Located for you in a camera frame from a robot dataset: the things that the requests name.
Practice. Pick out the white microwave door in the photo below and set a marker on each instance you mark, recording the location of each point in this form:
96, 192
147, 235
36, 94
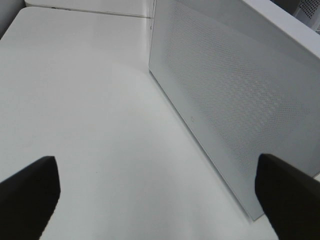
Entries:
244, 75

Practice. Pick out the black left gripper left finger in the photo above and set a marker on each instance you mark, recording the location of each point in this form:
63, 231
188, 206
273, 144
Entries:
28, 199

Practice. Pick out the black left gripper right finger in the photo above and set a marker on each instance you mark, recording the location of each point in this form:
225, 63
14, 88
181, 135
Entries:
289, 198

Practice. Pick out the white microwave oven body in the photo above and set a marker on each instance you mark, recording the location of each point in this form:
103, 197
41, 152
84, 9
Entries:
308, 12

